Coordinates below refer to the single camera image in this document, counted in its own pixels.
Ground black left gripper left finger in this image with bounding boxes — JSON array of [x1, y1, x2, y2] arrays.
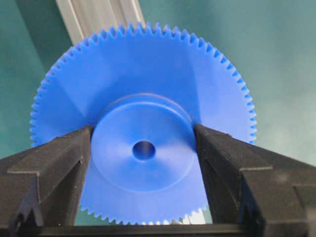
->
[[0, 126, 93, 237]]

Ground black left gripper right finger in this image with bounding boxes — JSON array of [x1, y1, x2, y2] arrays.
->
[[194, 124, 316, 237]]

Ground large blue plastic gear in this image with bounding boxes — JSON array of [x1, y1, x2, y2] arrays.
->
[[30, 24, 256, 224]]

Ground silver aluminium extrusion rail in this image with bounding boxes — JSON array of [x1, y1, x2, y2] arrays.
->
[[56, 0, 145, 45]]

